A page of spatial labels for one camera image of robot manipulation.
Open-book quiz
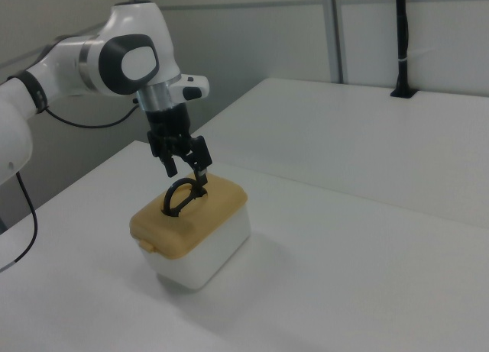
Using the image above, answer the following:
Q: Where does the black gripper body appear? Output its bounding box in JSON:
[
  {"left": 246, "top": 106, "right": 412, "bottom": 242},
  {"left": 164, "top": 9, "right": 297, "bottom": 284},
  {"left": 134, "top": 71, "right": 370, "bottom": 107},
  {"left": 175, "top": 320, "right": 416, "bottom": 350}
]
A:
[{"left": 146, "top": 103, "right": 193, "bottom": 157}]

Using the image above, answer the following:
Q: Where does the black lid carry handle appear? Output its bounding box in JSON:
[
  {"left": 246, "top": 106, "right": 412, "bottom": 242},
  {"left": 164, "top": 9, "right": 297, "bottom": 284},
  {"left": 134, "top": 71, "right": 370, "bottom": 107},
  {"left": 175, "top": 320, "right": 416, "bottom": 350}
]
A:
[{"left": 162, "top": 177, "right": 209, "bottom": 218}]

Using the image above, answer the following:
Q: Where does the tan tool case lid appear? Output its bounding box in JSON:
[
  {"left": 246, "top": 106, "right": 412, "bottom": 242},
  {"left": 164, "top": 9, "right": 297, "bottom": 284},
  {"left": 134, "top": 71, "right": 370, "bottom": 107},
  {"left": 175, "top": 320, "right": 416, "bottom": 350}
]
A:
[{"left": 128, "top": 172, "right": 248, "bottom": 260}]

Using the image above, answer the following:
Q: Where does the white plastic tool case box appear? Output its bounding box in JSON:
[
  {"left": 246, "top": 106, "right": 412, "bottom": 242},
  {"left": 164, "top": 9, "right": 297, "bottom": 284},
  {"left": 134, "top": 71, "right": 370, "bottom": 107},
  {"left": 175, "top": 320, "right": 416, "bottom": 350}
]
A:
[{"left": 139, "top": 205, "right": 251, "bottom": 291}]

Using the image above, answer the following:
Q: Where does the black cable strap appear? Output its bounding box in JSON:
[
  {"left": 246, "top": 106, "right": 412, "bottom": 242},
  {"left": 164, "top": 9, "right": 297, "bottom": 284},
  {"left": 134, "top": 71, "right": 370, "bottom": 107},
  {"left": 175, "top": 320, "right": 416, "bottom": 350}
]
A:
[{"left": 17, "top": 71, "right": 50, "bottom": 115}]

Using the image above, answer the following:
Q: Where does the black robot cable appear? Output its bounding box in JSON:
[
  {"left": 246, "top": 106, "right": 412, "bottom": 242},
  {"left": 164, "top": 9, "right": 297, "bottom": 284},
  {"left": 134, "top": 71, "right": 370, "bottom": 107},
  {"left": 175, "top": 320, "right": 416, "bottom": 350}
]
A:
[{"left": 0, "top": 98, "right": 141, "bottom": 273}]

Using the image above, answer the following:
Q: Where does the black camera pole with clamp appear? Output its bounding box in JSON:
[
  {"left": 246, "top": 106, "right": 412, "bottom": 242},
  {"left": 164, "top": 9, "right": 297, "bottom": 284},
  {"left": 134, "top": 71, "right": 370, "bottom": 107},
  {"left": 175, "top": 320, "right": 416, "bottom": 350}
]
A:
[{"left": 389, "top": 0, "right": 418, "bottom": 98}]

